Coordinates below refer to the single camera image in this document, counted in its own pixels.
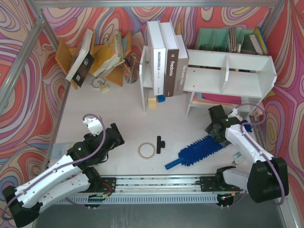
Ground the beige tape roll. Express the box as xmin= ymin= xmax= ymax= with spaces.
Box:
xmin=137 ymin=142 xmax=156 ymax=160

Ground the blue microfiber duster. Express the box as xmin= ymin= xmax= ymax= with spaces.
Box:
xmin=165 ymin=120 xmax=252 ymax=170

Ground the black plastic clip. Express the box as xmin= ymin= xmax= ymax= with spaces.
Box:
xmin=156 ymin=135 xmax=166 ymax=154

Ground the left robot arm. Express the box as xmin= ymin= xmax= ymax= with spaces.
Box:
xmin=2 ymin=123 xmax=124 ymax=228

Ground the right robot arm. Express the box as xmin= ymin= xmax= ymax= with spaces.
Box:
xmin=205 ymin=105 xmax=289 ymax=205

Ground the white bookshelf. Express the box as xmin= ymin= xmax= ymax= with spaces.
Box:
xmin=139 ymin=46 xmax=277 ymax=118

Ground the pink folder stack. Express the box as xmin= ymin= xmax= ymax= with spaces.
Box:
xmin=192 ymin=93 xmax=242 ymax=106

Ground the pink toy figure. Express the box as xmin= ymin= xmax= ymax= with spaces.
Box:
xmin=249 ymin=106 xmax=265 ymax=119

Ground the wooden block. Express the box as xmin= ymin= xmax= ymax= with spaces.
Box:
xmin=148 ymin=97 xmax=157 ymax=109

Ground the brown Fredonia book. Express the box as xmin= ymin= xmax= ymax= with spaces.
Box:
xmin=160 ymin=21 xmax=179 ymax=97

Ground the blue cube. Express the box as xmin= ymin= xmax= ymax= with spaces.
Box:
xmin=156 ymin=95 xmax=165 ymax=103

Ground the taupe Lonely Ones book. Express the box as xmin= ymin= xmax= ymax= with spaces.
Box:
xmin=174 ymin=35 xmax=189 ymax=95

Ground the clear pencil cup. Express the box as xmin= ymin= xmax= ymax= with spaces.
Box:
xmin=123 ymin=54 xmax=137 ymax=84

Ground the white black leaning book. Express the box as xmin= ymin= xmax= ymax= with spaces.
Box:
xmin=66 ymin=29 xmax=94 ymax=87

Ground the green file organizer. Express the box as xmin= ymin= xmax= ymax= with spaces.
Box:
xmin=194 ymin=28 xmax=257 ymax=55

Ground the stack of worn books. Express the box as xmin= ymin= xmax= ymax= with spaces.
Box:
xmin=92 ymin=30 xmax=124 ymax=79

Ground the blue yellow book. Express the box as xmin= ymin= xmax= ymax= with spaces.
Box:
xmin=251 ymin=27 xmax=269 ymax=55

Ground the white Mademoiselle book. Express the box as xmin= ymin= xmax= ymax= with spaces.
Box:
xmin=147 ymin=21 xmax=166 ymax=96

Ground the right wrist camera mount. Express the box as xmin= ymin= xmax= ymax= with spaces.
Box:
xmin=228 ymin=108 xmax=243 ymax=121

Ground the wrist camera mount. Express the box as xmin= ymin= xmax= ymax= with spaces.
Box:
xmin=83 ymin=117 xmax=104 ymax=136
xmin=228 ymin=108 xmax=243 ymax=121

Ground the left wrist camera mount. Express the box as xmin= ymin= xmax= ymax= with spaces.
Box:
xmin=83 ymin=117 xmax=104 ymax=136

